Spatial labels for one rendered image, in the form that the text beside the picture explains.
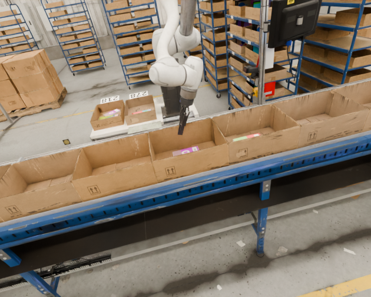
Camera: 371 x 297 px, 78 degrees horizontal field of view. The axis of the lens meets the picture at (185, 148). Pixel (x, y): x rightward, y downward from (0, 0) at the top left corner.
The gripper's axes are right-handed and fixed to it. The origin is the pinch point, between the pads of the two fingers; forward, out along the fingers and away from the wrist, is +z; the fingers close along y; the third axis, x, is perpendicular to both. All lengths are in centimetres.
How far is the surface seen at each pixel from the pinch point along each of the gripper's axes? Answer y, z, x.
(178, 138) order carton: 0.0, 6.8, 0.1
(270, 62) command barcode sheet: 61, -37, -81
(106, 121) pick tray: 78, 39, 48
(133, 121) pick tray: 74, 34, 25
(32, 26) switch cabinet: 924, 107, 376
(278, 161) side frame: -35, -4, -45
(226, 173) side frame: -34.7, 5.2, -18.7
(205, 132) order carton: 0.0, 1.2, -16.3
